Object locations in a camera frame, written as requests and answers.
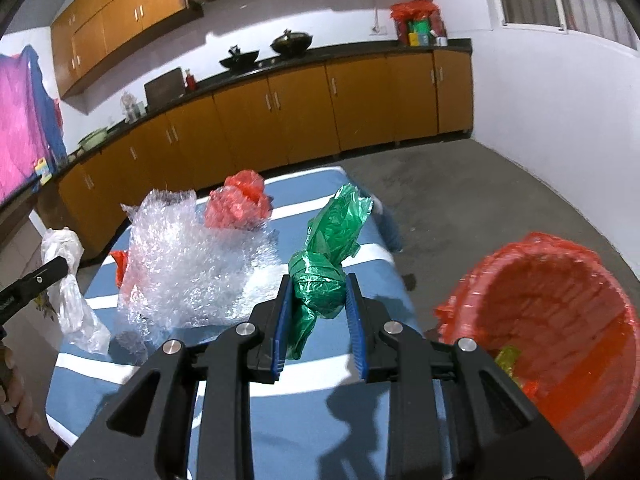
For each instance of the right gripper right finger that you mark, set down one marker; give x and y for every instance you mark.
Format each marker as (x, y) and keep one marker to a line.
(454, 414)

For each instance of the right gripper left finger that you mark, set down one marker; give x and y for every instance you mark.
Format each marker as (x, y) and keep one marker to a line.
(144, 431)

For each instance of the white plastic bag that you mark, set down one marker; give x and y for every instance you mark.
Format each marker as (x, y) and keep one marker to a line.
(78, 323)

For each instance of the red plastic bag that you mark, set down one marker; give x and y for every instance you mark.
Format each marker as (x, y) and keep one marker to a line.
(120, 258)
(241, 203)

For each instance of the clear bubble wrap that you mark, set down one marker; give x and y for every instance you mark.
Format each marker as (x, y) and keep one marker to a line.
(182, 274)

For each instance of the dark green plastic bag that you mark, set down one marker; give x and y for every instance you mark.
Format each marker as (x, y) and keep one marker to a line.
(317, 273)

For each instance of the red lined trash basket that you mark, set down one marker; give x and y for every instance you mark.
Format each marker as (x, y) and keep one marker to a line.
(563, 328)

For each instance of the lower wooden kitchen cabinets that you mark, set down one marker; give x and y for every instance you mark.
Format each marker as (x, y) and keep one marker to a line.
(328, 103)

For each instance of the left hand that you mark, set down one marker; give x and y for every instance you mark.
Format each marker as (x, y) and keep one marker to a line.
(16, 399)

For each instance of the pink blue curtain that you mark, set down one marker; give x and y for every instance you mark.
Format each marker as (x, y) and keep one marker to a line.
(31, 123)

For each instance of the blue striped table cloth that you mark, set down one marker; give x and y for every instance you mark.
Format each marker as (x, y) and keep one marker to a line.
(318, 421)

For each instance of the green pot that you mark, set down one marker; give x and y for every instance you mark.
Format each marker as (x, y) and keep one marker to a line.
(93, 139)

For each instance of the clear jar on counter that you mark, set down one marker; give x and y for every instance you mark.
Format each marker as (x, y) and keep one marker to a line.
(133, 108)

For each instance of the dark cutting board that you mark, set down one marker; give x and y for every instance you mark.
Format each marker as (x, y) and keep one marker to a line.
(164, 89)

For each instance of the red bottle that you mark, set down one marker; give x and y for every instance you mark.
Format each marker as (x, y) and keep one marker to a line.
(191, 83)

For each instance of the black wok left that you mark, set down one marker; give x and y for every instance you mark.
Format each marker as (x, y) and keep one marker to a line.
(239, 61)

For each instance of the upper wooden cabinets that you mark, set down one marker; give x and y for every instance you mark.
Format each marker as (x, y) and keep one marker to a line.
(91, 36)

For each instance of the black lidded wok right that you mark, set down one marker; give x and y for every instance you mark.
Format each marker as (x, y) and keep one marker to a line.
(291, 44)

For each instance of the red bag with bottles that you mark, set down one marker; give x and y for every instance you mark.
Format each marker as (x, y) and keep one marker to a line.
(419, 23)

